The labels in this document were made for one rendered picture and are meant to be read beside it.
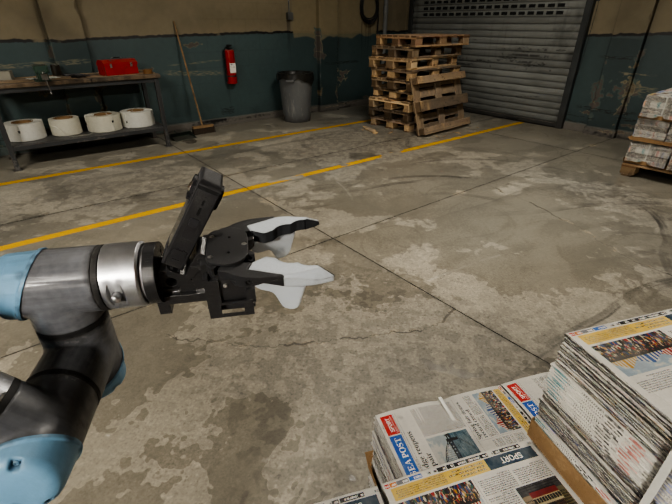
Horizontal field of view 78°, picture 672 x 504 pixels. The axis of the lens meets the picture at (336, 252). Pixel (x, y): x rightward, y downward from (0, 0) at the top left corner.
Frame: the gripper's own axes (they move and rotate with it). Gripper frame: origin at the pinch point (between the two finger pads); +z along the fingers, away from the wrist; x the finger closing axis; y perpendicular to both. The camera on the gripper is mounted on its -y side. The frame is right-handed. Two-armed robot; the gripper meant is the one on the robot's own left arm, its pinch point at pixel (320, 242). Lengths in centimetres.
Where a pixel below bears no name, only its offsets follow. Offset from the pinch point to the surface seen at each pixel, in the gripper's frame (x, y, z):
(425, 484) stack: 13.0, 39.5, 14.9
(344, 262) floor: -182, 150, 46
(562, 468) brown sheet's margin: 16, 37, 36
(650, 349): 10.8, 15.7, 45.3
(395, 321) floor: -114, 141, 61
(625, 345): 9.4, 15.8, 42.5
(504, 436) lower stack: -4, 65, 46
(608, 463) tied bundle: 20, 28, 37
